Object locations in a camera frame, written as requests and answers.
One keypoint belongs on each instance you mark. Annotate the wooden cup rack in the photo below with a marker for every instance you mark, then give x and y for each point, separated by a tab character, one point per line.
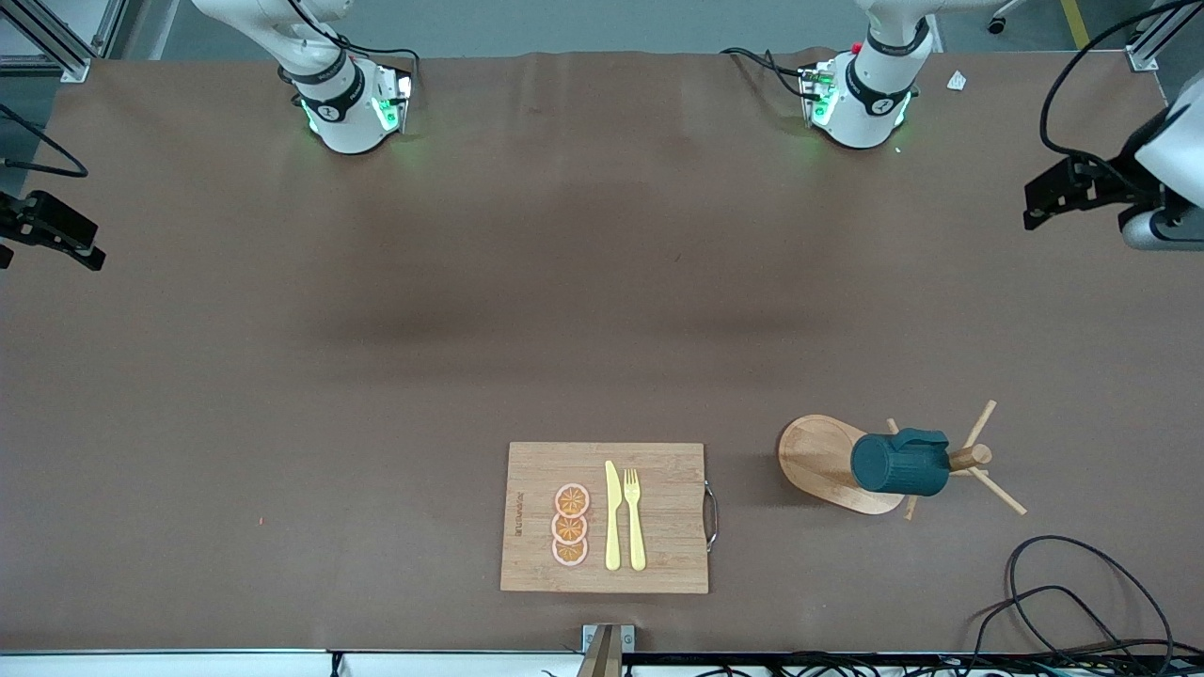
814	461

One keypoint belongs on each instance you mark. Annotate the dark green cup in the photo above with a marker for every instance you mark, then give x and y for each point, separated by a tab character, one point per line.
898	464

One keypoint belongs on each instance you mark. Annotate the metal table bracket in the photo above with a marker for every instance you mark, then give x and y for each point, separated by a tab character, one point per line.
628	637

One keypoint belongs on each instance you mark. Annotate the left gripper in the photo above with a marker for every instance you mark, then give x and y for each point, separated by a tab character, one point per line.
1119	181

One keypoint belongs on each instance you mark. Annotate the yellow plastic knife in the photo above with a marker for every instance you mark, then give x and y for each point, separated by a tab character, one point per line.
613	527

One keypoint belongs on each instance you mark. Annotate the black chair caster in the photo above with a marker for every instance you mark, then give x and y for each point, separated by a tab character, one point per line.
997	23

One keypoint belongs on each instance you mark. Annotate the orange slice toy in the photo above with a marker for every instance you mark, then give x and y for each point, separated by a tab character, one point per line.
572	500
569	529
569	553

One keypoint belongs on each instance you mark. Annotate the brown wooden bar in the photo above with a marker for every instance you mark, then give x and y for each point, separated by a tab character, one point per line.
602	658

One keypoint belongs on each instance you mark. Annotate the bamboo cutting board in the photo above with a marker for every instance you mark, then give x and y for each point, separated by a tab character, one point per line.
658	527

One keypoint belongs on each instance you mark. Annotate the brown table cover mat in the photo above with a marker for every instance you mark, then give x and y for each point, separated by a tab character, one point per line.
376	376

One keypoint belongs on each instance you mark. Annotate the yellow plastic fork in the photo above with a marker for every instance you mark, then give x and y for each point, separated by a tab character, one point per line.
636	531

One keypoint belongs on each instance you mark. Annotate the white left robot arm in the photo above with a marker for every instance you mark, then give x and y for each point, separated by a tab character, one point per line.
870	103

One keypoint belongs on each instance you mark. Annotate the white paper scrap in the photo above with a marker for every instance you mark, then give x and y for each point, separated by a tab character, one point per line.
957	81

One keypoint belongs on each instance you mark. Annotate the aluminium frame profile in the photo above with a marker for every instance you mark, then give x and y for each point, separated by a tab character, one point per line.
56	52
1152	47

